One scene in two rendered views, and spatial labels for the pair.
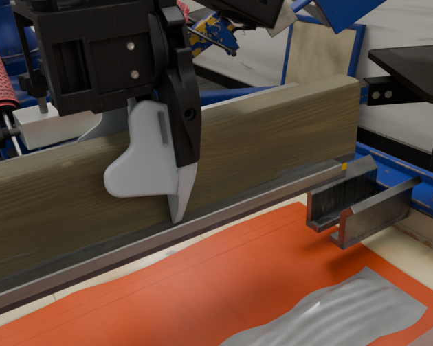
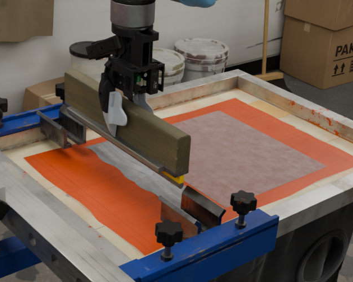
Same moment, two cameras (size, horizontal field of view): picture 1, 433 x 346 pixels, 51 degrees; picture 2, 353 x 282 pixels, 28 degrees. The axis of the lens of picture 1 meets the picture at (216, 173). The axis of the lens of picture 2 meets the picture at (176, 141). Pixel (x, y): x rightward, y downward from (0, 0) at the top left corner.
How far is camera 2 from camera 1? 134 cm
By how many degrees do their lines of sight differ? 87
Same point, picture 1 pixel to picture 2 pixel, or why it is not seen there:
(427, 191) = (56, 112)
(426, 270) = (88, 135)
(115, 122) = (119, 107)
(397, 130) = not seen: outside the picture
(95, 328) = (124, 211)
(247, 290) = (100, 174)
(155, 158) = (143, 103)
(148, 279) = (89, 200)
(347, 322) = (121, 153)
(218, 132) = not seen: hidden behind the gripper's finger
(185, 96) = not seen: hidden behind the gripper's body
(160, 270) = (83, 197)
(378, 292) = (106, 144)
